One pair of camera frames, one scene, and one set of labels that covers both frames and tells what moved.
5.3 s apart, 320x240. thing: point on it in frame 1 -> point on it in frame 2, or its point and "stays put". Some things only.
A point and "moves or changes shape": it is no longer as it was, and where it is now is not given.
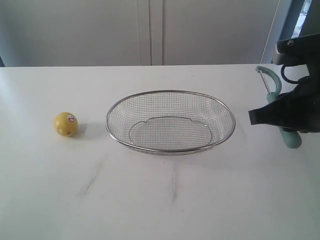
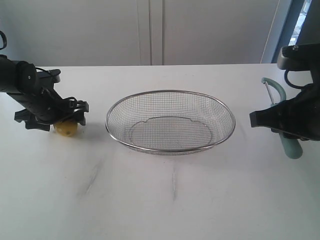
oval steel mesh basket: x=171 y=122 stays put
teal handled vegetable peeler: x=291 y=138 moves or changes shape
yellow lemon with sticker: x=66 y=124 stays put
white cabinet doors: x=58 y=33 stays put
